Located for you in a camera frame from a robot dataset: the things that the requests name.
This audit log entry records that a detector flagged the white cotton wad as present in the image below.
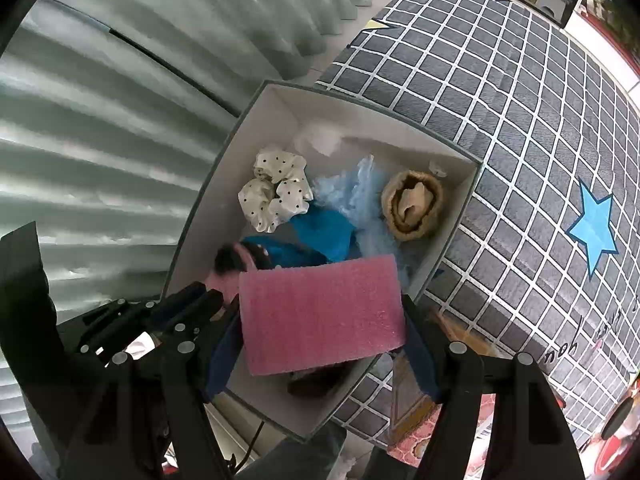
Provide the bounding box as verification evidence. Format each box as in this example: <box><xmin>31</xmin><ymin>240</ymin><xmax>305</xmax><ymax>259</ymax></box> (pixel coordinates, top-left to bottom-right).
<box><xmin>294</xmin><ymin>119</ymin><xmax>345</xmax><ymax>157</ymax></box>

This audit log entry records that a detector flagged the blue cloth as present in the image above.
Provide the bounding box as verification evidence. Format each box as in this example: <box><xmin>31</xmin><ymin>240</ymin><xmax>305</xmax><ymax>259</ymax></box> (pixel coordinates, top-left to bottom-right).
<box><xmin>242</xmin><ymin>234</ymin><xmax>328</xmax><ymax>270</ymax></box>
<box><xmin>289</xmin><ymin>209</ymin><xmax>359</xmax><ymax>263</ymax></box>

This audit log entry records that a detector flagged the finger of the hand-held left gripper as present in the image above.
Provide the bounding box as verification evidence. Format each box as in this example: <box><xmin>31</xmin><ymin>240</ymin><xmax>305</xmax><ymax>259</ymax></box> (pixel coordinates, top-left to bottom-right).
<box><xmin>80</xmin><ymin>282</ymin><xmax>224</xmax><ymax>357</ymax></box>

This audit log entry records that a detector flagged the grey storage box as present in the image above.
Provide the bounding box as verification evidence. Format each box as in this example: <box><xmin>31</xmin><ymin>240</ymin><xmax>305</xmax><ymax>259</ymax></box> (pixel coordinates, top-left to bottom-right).
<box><xmin>161</xmin><ymin>79</ymin><xmax>484</xmax><ymax>442</ymax></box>

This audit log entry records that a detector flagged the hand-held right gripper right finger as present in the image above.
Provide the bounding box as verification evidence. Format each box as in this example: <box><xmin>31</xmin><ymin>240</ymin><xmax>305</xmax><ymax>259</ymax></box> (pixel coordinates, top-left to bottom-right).
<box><xmin>399</xmin><ymin>294</ymin><xmax>587</xmax><ymax>480</ymax></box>

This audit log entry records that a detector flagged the black cable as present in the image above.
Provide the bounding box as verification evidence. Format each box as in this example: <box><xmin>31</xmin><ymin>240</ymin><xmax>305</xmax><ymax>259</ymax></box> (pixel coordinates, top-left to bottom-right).
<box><xmin>234</xmin><ymin>419</ymin><xmax>267</xmax><ymax>472</ymax></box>

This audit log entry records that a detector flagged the light blue fluffy scrunchie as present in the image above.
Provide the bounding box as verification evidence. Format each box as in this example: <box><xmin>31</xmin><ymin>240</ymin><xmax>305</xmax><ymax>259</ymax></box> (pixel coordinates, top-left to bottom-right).
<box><xmin>312</xmin><ymin>154</ymin><xmax>437</xmax><ymax>282</ymax></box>

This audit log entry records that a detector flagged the pink sponge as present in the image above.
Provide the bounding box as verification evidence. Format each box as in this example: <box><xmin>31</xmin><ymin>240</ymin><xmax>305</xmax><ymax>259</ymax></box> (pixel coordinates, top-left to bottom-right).
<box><xmin>238</xmin><ymin>254</ymin><xmax>408</xmax><ymax>377</ymax></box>

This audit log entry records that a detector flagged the grey checked star blanket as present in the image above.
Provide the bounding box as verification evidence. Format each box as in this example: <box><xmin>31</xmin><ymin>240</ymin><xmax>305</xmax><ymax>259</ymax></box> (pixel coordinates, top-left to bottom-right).
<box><xmin>315</xmin><ymin>0</ymin><xmax>640</xmax><ymax>455</ymax></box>

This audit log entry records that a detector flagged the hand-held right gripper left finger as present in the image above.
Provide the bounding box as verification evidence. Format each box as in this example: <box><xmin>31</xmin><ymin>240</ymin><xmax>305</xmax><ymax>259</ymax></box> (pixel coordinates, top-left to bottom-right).
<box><xmin>60</xmin><ymin>305</ymin><xmax>242</xmax><ymax>480</ymax></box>

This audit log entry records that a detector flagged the white polka dot scrunchie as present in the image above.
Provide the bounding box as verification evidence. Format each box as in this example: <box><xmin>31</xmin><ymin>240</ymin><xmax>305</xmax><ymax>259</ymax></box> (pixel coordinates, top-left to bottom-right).
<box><xmin>237</xmin><ymin>144</ymin><xmax>316</xmax><ymax>234</ymax></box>

